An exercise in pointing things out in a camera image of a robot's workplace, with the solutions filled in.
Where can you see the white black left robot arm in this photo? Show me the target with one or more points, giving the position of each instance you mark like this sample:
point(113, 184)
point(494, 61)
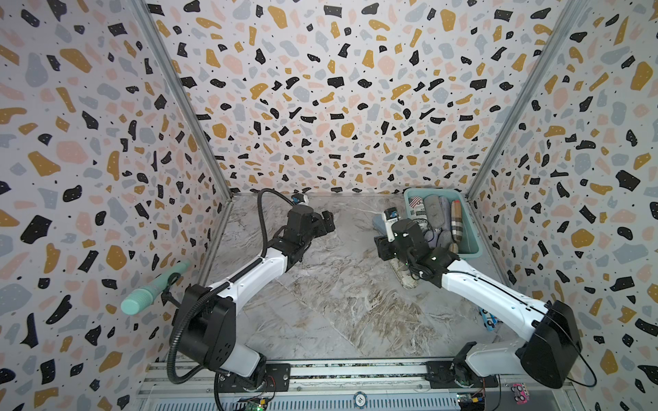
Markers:
point(204, 334)

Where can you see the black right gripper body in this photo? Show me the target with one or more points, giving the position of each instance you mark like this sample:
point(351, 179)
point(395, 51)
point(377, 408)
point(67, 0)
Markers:
point(395, 250)

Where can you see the teal plastic storage box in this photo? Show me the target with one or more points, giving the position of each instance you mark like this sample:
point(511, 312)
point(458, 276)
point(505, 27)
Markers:
point(471, 246)

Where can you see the dark grey fabric glasses case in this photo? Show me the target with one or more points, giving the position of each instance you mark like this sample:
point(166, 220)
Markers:
point(434, 212)

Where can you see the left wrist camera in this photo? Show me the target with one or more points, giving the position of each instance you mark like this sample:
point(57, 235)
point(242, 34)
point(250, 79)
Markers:
point(300, 199)

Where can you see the newspaper flag glasses case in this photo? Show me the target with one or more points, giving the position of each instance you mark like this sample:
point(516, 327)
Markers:
point(417, 208)

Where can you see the pink toy car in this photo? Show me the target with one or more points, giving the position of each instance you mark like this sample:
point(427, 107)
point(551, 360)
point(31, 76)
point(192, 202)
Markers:
point(520, 393)

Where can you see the aluminium wall frame strip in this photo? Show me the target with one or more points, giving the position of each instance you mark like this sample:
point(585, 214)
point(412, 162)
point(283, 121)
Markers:
point(161, 55)

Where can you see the world map print glasses case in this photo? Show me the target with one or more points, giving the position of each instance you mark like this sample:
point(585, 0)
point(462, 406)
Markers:
point(403, 275)

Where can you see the light blue fabric glasses case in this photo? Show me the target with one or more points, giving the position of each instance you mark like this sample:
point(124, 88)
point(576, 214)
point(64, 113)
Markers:
point(379, 224)

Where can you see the plaid tartan glasses case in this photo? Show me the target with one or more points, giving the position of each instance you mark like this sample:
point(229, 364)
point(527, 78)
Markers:
point(457, 225)

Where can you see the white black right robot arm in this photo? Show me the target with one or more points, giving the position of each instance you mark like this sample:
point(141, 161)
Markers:
point(547, 345)

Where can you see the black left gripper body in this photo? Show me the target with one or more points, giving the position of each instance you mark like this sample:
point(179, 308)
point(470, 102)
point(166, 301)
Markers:
point(319, 229)

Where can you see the mint green handheld microphone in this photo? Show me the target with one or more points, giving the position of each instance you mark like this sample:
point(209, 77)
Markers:
point(142, 298)

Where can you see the blue toy car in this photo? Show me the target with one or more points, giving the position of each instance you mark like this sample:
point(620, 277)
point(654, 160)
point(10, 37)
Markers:
point(489, 321)

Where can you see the long lilac fabric glasses case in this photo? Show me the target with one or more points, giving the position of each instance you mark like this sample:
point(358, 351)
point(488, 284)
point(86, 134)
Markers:
point(446, 225)

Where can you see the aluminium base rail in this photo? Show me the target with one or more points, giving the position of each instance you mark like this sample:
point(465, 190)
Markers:
point(343, 384)

